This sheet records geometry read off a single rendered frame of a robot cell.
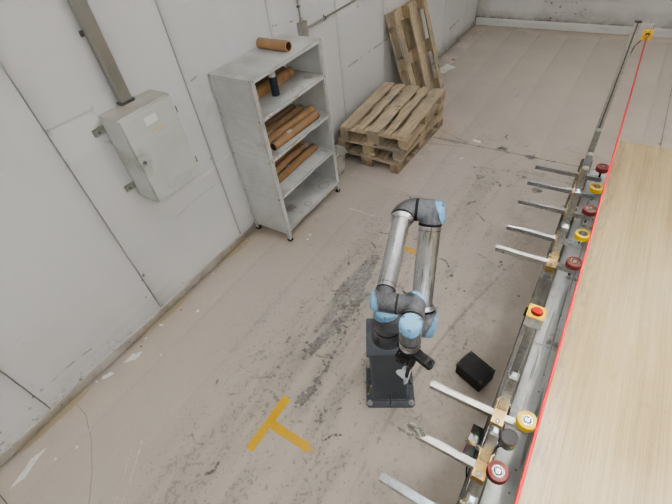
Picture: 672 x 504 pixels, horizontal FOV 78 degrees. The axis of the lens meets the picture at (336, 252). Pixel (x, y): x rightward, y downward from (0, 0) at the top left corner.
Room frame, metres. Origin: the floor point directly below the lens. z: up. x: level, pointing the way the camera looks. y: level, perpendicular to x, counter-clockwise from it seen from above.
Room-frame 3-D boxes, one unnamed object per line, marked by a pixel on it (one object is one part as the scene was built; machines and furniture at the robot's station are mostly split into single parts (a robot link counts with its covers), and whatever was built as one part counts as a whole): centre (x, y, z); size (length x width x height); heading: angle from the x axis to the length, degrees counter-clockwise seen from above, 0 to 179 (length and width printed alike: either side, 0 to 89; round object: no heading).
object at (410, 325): (0.94, -0.25, 1.25); 0.10 x 0.09 x 0.12; 158
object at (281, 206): (3.44, 0.31, 0.78); 0.90 x 0.45 x 1.55; 141
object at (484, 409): (0.77, -0.52, 0.82); 0.44 x 0.03 x 0.04; 52
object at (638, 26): (2.55, -2.06, 1.20); 0.15 x 0.12 x 1.00; 142
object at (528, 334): (0.95, -0.78, 0.93); 0.05 x 0.05 x 0.45; 52
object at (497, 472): (0.48, -0.49, 0.85); 0.08 x 0.08 x 0.11
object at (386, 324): (1.35, -0.24, 0.79); 0.17 x 0.15 x 0.18; 68
